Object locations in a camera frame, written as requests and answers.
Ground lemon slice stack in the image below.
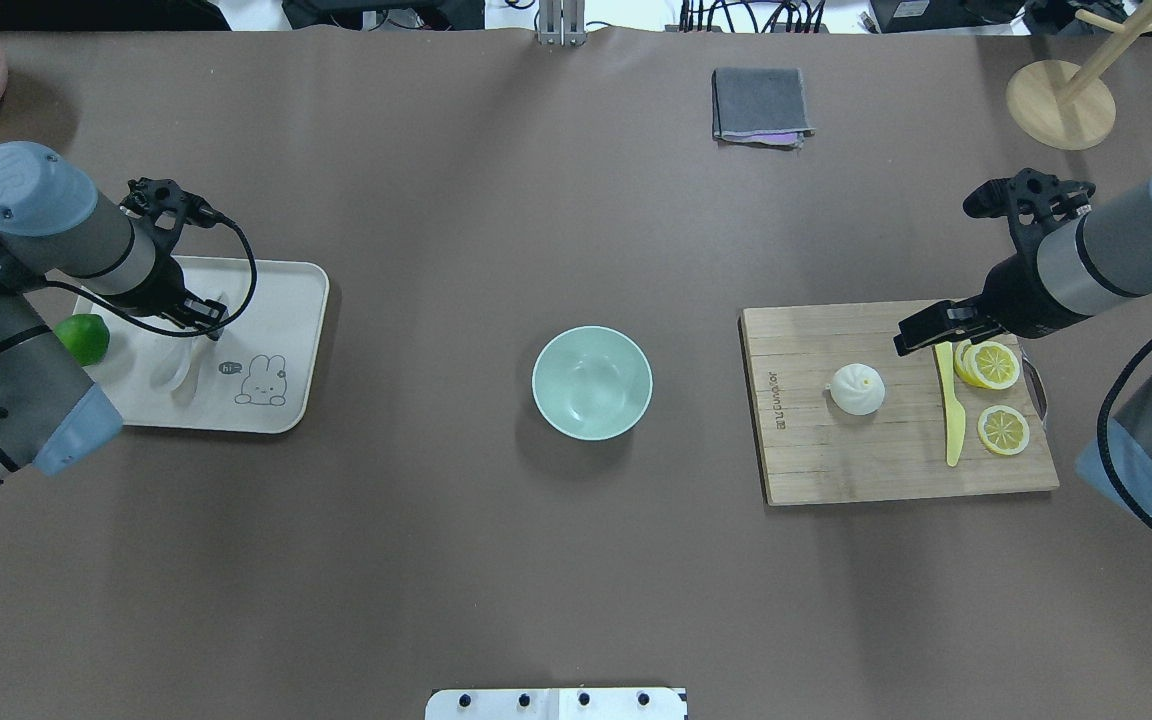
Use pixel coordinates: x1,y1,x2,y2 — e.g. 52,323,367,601
954,341,1021,391

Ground white steamed bun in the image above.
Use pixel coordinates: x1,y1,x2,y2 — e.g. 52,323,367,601
826,363,887,416

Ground mint green bowl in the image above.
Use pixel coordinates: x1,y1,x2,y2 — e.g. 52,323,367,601
530,325,655,442

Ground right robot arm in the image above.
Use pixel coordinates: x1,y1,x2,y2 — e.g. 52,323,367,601
893,168,1152,526

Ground aluminium frame post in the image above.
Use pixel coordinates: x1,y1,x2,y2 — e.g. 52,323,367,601
535,0,588,47

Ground bamboo cutting board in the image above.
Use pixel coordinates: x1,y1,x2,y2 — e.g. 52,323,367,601
740,300,1060,506

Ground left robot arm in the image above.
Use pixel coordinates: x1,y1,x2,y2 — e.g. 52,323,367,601
0,141,237,487

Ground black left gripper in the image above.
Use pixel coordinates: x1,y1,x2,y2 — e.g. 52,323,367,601
131,255,228,333

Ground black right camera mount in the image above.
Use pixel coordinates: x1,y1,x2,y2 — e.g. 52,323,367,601
963,168,1097,258

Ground yellow plastic knife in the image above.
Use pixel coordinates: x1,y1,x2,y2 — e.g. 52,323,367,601
933,342,967,468

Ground cream rabbit tray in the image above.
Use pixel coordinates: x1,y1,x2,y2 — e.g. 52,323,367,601
74,260,329,434

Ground green lime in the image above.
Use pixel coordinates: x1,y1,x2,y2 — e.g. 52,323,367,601
52,313,111,366

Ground grey folded cloth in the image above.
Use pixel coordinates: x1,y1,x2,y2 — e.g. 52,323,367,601
710,67,817,149

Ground white ceramic spoon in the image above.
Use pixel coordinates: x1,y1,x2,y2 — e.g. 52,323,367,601
147,334,212,392

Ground metal cutting board handle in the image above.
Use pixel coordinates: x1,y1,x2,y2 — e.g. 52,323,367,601
1018,347,1048,430

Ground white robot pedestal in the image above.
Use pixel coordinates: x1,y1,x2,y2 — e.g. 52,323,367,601
424,685,689,719

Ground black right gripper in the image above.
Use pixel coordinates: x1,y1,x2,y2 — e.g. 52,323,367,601
893,255,1062,357

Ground wooden cup tree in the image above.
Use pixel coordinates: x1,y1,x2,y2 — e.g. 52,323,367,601
1005,1,1152,151

